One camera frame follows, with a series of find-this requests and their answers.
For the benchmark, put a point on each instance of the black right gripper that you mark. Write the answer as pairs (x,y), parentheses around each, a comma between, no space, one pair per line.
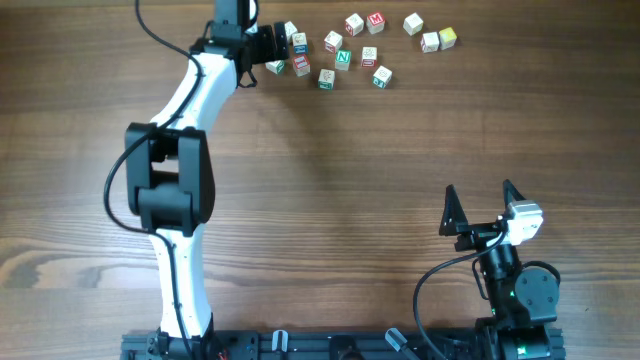
(455,222)

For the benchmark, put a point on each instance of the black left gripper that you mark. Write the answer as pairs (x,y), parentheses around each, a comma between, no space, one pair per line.
(266,53)

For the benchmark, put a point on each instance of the red letter I block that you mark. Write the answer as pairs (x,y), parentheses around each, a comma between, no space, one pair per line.
(301,65)

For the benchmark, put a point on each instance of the red letter U block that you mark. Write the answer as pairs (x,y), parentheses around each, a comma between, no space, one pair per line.
(369,57)

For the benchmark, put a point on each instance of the white green picture block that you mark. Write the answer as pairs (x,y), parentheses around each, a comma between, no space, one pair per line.
(277,67)

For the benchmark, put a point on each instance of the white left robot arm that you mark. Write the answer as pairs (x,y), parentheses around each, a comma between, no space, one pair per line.
(170,182)

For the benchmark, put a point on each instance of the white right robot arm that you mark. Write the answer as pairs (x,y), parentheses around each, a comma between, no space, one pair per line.
(523,297)

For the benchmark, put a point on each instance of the green letter block far left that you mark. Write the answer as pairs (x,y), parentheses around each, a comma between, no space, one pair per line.
(290,30)

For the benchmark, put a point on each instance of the blue letter block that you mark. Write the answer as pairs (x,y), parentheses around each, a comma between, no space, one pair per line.
(300,44)

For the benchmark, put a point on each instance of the red letter A block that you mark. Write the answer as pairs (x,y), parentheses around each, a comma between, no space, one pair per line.
(333,41)

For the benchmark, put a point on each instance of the green letter block centre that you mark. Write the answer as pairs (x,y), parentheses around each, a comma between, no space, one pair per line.
(326,79)

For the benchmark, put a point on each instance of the green letter N block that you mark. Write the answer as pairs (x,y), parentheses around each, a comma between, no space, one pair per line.
(342,60)

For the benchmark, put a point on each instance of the red white picture block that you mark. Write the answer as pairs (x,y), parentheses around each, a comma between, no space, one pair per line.
(354,24)

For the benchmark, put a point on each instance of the red letter M block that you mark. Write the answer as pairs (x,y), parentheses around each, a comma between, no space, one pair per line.
(375,22)

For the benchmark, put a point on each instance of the green letter J block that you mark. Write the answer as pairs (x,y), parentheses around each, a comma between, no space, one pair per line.
(382,77)

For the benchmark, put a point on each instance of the plain white picture block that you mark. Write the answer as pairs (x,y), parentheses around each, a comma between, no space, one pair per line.
(413,24)

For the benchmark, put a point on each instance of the red letter Y block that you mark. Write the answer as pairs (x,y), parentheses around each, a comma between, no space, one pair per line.
(430,42)

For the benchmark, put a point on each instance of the yellow block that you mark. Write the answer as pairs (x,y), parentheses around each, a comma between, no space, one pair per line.
(447,38)

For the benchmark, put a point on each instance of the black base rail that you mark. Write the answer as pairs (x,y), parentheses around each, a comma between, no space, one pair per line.
(454,343)

